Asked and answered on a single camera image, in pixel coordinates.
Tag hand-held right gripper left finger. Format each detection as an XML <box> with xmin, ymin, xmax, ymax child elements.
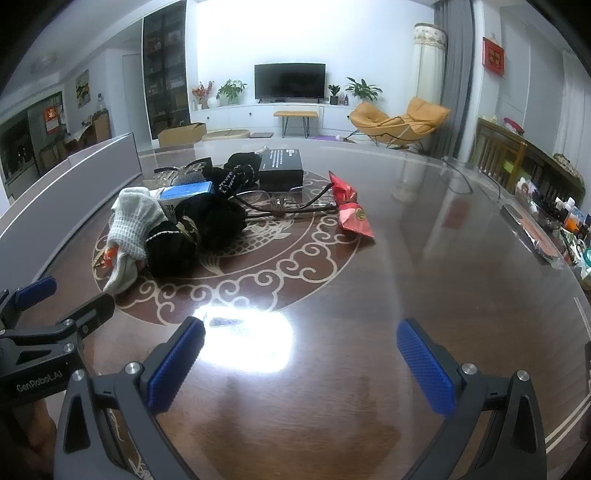
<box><xmin>52</xmin><ymin>316</ymin><xmax>206</xmax><ymax>480</ymax></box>

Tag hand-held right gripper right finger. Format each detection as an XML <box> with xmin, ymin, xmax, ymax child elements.
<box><xmin>396</xmin><ymin>318</ymin><xmax>549</xmax><ymax>480</ymax></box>

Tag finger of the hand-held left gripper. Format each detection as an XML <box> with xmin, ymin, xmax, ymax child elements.
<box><xmin>0</xmin><ymin>276</ymin><xmax>59</xmax><ymax>325</ymax></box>
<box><xmin>0</xmin><ymin>293</ymin><xmax>116</xmax><ymax>355</ymax></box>

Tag white knit glove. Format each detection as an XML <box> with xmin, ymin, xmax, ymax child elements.
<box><xmin>104</xmin><ymin>186</ymin><xmax>168</xmax><ymax>296</ymax></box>

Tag black cloth with gold trim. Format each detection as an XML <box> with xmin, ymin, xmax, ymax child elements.
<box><xmin>145</xmin><ymin>194</ymin><xmax>250</xmax><ymax>279</ymax></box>

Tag blue and white carton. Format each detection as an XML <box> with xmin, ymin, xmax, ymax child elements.
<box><xmin>159</xmin><ymin>181</ymin><xmax>216</xmax><ymax>217</ymax></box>

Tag eyeglasses with brown cord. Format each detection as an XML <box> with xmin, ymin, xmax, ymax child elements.
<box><xmin>233</xmin><ymin>182</ymin><xmax>340</xmax><ymax>223</ymax></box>

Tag person's left hand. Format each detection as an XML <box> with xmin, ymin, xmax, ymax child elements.
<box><xmin>17</xmin><ymin>396</ymin><xmax>59</xmax><ymax>452</ymax></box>

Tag dark glass sliding door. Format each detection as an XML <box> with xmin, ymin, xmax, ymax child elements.
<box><xmin>0</xmin><ymin>91</ymin><xmax>64</xmax><ymax>185</ymax></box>

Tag red snack packet gold emblem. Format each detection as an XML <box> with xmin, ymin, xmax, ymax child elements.
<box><xmin>337</xmin><ymin>200</ymin><xmax>376</xmax><ymax>240</ymax></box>

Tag wooden dining furniture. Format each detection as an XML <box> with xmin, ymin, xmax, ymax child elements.
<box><xmin>39</xmin><ymin>110</ymin><xmax>112</xmax><ymax>171</ymax></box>

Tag brown cardboard box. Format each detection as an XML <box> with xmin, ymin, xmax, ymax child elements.
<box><xmin>158</xmin><ymin>122</ymin><xmax>207</xmax><ymax>148</ymax></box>

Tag group of small bottles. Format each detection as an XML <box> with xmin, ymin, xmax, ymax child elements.
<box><xmin>515</xmin><ymin>178</ymin><xmax>591</xmax><ymax>289</ymax></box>

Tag black velvet cloth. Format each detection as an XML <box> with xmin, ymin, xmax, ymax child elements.
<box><xmin>225</xmin><ymin>151</ymin><xmax>264</xmax><ymax>172</ymax></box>

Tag black box with white print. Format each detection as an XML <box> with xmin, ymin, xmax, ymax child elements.
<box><xmin>257</xmin><ymin>148</ymin><xmax>304</xmax><ymax>191</ymax></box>

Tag wooden chair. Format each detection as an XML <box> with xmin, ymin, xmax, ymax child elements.
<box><xmin>475</xmin><ymin>119</ymin><xmax>528</xmax><ymax>186</ymax></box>

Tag white television cabinet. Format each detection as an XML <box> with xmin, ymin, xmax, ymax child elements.
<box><xmin>191</xmin><ymin>102</ymin><xmax>370</xmax><ymax>136</ymax></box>

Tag red flower bouquet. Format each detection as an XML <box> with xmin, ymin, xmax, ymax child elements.
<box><xmin>191</xmin><ymin>80</ymin><xmax>216</xmax><ymax>110</ymax></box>

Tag dark glass display cabinet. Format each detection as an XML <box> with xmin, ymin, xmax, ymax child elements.
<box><xmin>142</xmin><ymin>0</ymin><xmax>190</xmax><ymax>139</ymax></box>

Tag orange lounge chair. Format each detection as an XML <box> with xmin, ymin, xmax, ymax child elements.
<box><xmin>399</xmin><ymin>97</ymin><xmax>451</xmax><ymax>149</ymax></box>
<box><xmin>349</xmin><ymin>102</ymin><xmax>408</xmax><ymax>147</ymax></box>

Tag leafy green potted plant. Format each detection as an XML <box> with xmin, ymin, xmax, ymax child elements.
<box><xmin>217</xmin><ymin>79</ymin><xmax>247</xmax><ymax>106</ymax></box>

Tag wooden bench with metal legs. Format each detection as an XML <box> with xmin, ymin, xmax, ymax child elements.
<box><xmin>273</xmin><ymin>111</ymin><xmax>319</xmax><ymax>138</ymax></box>

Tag large potted plant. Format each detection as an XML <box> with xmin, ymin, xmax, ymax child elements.
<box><xmin>345</xmin><ymin>78</ymin><xmax>383</xmax><ymax>103</ymax></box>

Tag covered standing air conditioner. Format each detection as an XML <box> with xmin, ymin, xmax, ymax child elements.
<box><xmin>412</xmin><ymin>23</ymin><xmax>448</xmax><ymax>126</ymax></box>

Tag black television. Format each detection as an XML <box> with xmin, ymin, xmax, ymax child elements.
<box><xmin>254</xmin><ymin>63</ymin><xmax>326</xmax><ymax>103</ymax></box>

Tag grey curtain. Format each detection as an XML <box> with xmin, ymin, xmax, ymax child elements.
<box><xmin>434</xmin><ymin>0</ymin><xmax>476</xmax><ymax>155</ymax></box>

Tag black cable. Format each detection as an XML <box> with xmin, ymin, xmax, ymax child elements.
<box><xmin>441</xmin><ymin>157</ymin><xmax>505</xmax><ymax>195</ymax></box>

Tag framed wall painting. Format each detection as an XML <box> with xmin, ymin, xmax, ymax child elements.
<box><xmin>75</xmin><ymin>69</ymin><xmax>90</xmax><ymax>108</ymax></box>

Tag red wall hanging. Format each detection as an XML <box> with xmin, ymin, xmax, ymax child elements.
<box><xmin>482</xmin><ymin>37</ymin><xmax>506</xmax><ymax>75</ymax></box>

